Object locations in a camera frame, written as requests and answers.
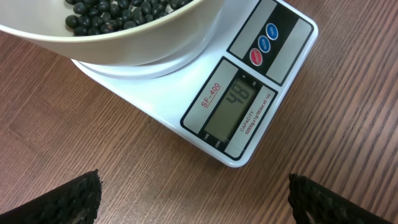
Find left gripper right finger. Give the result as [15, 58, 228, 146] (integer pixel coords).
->
[288, 173, 392, 224]

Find black beans in bowl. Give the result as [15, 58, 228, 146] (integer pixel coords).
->
[65, 0, 192, 36]

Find white digital kitchen scale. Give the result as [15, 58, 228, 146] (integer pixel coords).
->
[76, 0, 318, 167]

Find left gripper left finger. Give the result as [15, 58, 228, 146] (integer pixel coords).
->
[1, 169, 102, 224]

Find white bowl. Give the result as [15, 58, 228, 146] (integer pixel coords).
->
[1, 0, 224, 66]

